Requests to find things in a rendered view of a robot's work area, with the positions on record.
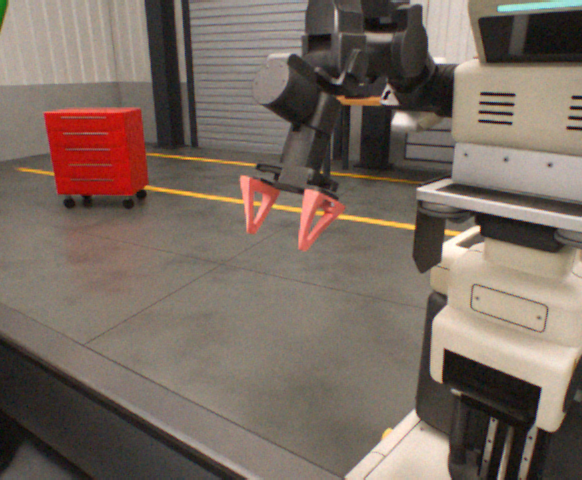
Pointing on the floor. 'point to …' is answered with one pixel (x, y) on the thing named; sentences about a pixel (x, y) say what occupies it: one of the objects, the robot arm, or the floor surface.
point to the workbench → (443, 145)
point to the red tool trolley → (98, 153)
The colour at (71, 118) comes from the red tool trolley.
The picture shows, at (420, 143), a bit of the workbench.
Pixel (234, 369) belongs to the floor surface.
